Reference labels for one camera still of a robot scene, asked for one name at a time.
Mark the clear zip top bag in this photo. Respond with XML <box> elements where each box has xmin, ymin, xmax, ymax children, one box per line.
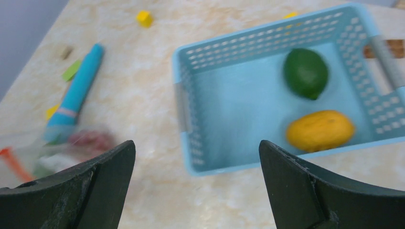
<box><xmin>0</xmin><ymin>125</ymin><xmax>116</xmax><ymax>188</ymax></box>

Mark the yellow lemon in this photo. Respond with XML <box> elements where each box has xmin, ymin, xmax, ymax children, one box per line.
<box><xmin>286</xmin><ymin>110</ymin><xmax>356</xmax><ymax>153</ymax></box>

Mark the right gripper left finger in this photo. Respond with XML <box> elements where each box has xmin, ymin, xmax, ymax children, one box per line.
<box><xmin>0</xmin><ymin>140</ymin><xmax>136</xmax><ymax>229</ymax></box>

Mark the green block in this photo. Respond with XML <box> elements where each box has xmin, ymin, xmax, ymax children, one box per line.
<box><xmin>62</xmin><ymin>60</ymin><xmax>81</xmax><ymax>82</ymax></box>

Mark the light blue plastic basket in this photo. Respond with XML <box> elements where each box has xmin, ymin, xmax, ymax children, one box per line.
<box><xmin>172</xmin><ymin>3</ymin><xmax>405</xmax><ymax>176</ymax></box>

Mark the blue cylindrical bottle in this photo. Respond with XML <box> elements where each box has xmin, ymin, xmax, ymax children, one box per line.
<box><xmin>42</xmin><ymin>43</ymin><xmax>104</xmax><ymax>144</ymax></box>

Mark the purple grape bunch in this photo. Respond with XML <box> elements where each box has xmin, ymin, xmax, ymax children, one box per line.
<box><xmin>68</xmin><ymin>130</ymin><xmax>115</xmax><ymax>151</ymax></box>

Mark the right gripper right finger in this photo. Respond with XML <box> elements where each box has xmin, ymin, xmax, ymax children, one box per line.
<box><xmin>259</xmin><ymin>140</ymin><xmax>405</xmax><ymax>229</ymax></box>

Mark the yellow cube block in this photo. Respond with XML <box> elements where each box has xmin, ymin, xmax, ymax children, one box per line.
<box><xmin>136</xmin><ymin>10</ymin><xmax>154</xmax><ymax>28</ymax></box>

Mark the green avocado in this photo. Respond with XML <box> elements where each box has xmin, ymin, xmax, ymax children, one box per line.
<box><xmin>283</xmin><ymin>48</ymin><xmax>329</xmax><ymax>100</ymax></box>

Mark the yellow wedge block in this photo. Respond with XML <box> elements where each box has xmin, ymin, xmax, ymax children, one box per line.
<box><xmin>45</xmin><ymin>104</ymin><xmax>60</xmax><ymax>121</ymax></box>

